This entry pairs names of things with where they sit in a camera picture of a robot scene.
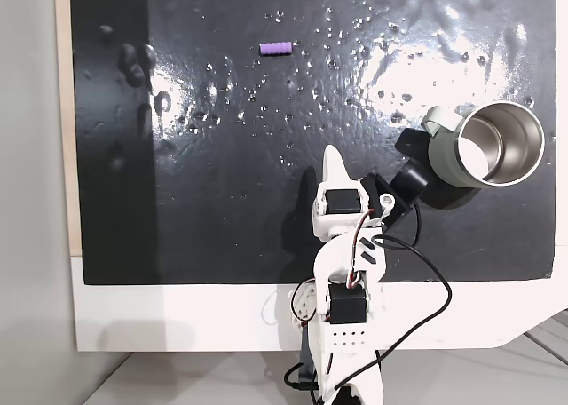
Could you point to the purple ribbed pen grip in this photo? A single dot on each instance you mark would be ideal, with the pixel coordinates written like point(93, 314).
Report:
point(276, 48)

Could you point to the green steel-lined cup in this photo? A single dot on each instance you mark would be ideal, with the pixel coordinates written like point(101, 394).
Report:
point(444, 161)

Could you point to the black glossy mat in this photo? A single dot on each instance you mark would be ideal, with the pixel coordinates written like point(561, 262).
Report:
point(222, 178)

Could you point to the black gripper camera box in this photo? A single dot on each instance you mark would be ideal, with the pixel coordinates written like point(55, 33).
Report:
point(406, 178)

